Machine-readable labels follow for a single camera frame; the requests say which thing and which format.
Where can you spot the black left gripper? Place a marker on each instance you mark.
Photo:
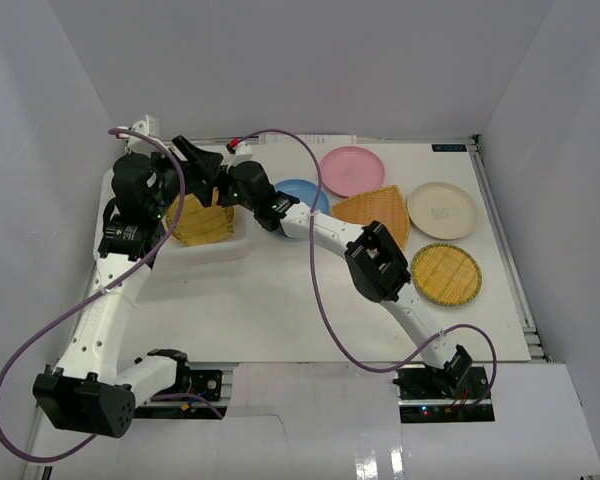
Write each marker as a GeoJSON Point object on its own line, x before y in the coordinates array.
{"type": "Point", "coordinates": [165, 167]}

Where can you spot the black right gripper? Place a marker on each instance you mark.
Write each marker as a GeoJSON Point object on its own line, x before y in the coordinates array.
{"type": "Point", "coordinates": [225, 179]}

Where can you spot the square bamboo tray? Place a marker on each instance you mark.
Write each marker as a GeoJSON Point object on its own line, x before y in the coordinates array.
{"type": "Point", "coordinates": [199, 225]}

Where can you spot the blue plastic plate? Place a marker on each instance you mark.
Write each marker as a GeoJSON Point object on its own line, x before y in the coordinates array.
{"type": "Point", "coordinates": [305, 197]}

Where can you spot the pink plastic plate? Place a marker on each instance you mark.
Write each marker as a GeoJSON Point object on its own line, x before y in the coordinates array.
{"type": "Point", "coordinates": [351, 170]}

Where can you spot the fan-shaped bamboo tray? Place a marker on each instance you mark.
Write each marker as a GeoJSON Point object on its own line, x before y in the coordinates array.
{"type": "Point", "coordinates": [385, 205]}

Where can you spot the round green-rimmed bamboo tray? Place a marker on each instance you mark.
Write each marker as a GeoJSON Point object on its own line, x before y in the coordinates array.
{"type": "Point", "coordinates": [446, 275]}

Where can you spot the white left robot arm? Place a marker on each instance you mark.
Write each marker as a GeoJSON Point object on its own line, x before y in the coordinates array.
{"type": "Point", "coordinates": [85, 392]}

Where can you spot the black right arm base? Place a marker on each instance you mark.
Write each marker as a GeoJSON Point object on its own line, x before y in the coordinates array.
{"type": "Point", "coordinates": [421, 402]}

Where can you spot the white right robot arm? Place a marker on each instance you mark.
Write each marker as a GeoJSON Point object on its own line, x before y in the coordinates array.
{"type": "Point", "coordinates": [376, 264]}

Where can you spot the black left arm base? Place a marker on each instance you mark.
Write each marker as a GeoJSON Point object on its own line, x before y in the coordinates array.
{"type": "Point", "coordinates": [208, 392]}

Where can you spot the white plastic bin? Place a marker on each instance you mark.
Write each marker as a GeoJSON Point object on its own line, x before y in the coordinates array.
{"type": "Point", "coordinates": [173, 254]}

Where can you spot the white printed label strip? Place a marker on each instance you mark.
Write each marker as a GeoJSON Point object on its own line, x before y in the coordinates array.
{"type": "Point", "coordinates": [311, 140]}

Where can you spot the dark logo sticker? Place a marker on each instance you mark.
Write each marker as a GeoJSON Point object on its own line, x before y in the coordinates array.
{"type": "Point", "coordinates": [449, 148]}

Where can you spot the cream plastic plate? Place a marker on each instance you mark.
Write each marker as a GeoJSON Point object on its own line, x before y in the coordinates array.
{"type": "Point", "coordinates": [442, 210]}

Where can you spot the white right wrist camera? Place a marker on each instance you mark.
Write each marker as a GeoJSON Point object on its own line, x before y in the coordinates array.
{"type": "Point", "coordinates": [239, 152]}

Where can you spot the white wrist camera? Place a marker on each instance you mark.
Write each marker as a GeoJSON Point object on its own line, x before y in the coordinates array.
{"type": "Point", "coordinates": [239, 152]}
{"type": "Point", "coordinates": [147, 125]}

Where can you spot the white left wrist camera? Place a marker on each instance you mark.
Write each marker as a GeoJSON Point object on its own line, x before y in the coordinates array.
{"type": "Point", "coordinates": [147, 125]}

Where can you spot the aluminium table edge rail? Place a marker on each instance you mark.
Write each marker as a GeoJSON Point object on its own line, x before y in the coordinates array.
{"type": "Point", "coordinates": [532, 338]}

